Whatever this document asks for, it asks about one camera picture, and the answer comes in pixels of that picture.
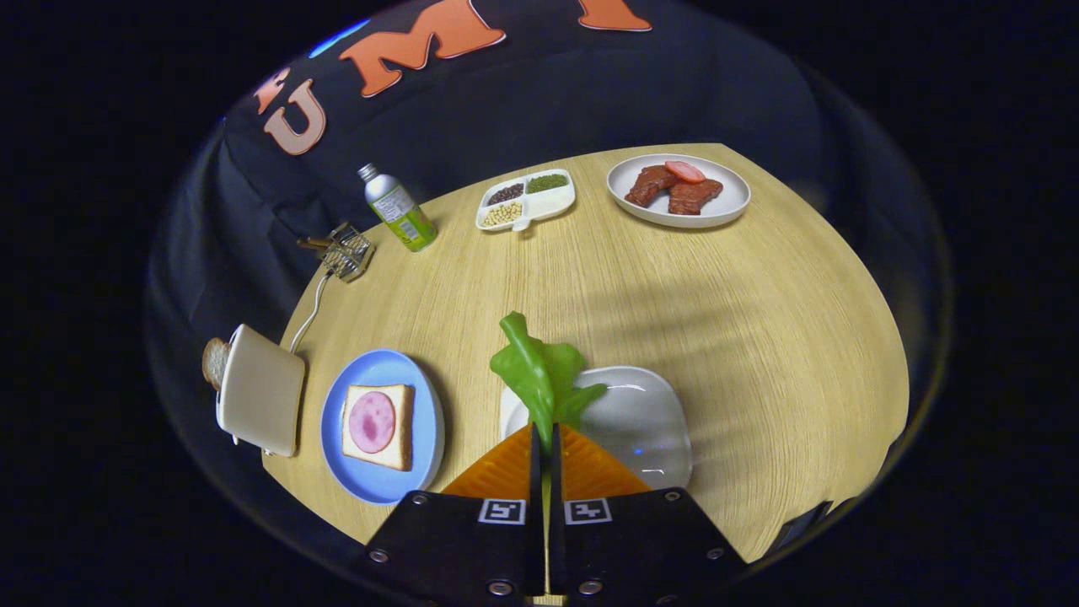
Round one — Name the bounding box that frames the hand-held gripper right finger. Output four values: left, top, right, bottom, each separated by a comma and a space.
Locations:
548, 424, 747, 607

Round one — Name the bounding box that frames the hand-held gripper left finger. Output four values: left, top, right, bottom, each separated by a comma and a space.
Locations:
364, 424, 545, 607

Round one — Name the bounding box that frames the green lettuce leaf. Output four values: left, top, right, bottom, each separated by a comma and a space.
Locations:
490, 311, 608, 456

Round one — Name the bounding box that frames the toasted bread slice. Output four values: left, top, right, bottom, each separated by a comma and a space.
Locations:
201, 337, 232, 391

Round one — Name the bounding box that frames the blue plate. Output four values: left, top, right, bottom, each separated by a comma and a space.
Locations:
320, 349, 445, 505

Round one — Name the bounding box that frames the white square plate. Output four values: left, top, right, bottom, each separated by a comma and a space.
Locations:
499, 365, 694, 490

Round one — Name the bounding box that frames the bread slice under ham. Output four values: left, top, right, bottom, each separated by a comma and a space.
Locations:
341, 384, 416, 471

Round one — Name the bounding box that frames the pink ham slice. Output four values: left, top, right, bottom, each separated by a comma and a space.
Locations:
349, 391, 397, 454

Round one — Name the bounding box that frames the white toaster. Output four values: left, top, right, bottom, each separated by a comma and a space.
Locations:
216, 324, 307, 458

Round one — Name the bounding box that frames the green and silver bottle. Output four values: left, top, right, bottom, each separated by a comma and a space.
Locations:
357, 163, 438, 253

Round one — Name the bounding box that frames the brown meat piece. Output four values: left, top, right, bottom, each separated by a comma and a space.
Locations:
625, 165, 680, 208
668, 179, 724, 216

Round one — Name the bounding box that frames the white round plate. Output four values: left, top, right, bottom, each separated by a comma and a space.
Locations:
606, 153, 752, 229

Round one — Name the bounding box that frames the white divided bean dish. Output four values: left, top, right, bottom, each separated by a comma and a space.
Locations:
475, 169, 577, 233

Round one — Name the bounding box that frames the black backdrop cloth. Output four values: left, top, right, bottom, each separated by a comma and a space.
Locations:
143, 0, 953, 540

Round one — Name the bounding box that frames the white toaster cable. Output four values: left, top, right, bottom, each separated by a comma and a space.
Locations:
289, 270, 331, 353

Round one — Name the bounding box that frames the wire utensil basket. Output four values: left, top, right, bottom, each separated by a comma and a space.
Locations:
320, 222, 376, 282

